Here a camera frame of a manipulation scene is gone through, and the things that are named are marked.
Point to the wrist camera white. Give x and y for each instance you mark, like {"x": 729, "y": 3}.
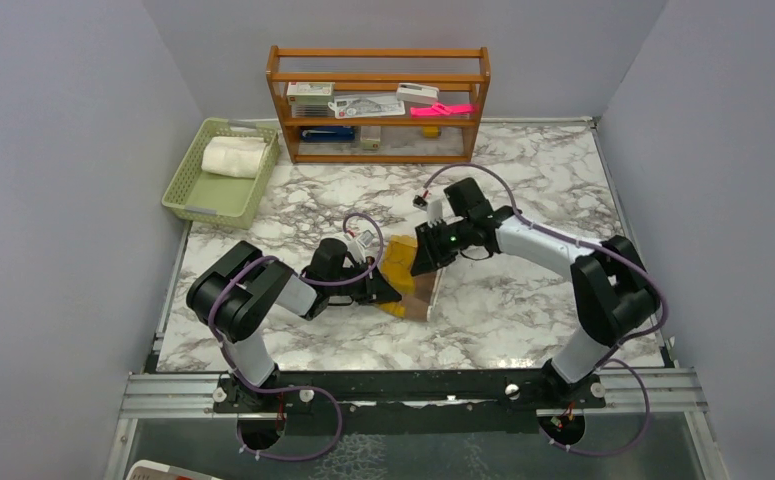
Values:
{"x": 432, "y": 208}
{"x": 360, "y": 243}

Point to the blue object lower shelf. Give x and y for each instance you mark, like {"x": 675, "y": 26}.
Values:
{"x": 327, "y": 134}

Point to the small green white box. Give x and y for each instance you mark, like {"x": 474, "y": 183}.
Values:
{"x": 370, "y": 137}

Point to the white red object bottom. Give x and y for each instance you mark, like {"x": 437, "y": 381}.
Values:
{"x": 151, "y": 470}

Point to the white device on shelf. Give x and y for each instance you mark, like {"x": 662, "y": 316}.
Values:
{"x": 417, "y": 93}

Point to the yellow object lower shelf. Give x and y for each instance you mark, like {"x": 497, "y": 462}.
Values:
{"x": 431, "y": 132}

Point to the white towel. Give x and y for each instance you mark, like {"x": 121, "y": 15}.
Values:
{"x": 236, "y": 157}

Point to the wooden shelf rack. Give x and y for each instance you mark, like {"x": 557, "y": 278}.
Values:
{"x": 462, "y": 75}

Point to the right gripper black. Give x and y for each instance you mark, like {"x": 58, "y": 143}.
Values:
{"x": 428, "y": 254}

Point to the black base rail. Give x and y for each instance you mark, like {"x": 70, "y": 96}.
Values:
{"x": 319, "y": 403}

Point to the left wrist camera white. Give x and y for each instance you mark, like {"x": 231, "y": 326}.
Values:
{"x": 360, "y": 243}

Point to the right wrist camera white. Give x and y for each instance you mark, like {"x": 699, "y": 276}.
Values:
{"x": 432, "y": 208}

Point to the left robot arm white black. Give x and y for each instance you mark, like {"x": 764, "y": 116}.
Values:
{"x": 234, "y": 296}

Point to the pink tool on shelf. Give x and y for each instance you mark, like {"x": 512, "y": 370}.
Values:
{"x": 441, "y": 110}

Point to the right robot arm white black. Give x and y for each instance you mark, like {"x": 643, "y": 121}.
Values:
{"x": 611, "y": 292}

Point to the brown yellow cloth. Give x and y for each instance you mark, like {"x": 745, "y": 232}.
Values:
{"x": 418, "y": 293}

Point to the white box red label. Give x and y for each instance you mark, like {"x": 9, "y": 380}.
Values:
{"x": 310, "y": 91}

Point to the green plastic basket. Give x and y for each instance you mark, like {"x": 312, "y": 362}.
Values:
{"x": 196, "y": 195}

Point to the ruler set package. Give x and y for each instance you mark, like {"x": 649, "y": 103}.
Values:
{"x": 367, "y": 106}

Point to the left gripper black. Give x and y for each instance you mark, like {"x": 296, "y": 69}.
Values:
{"x": 375, "y": 290}

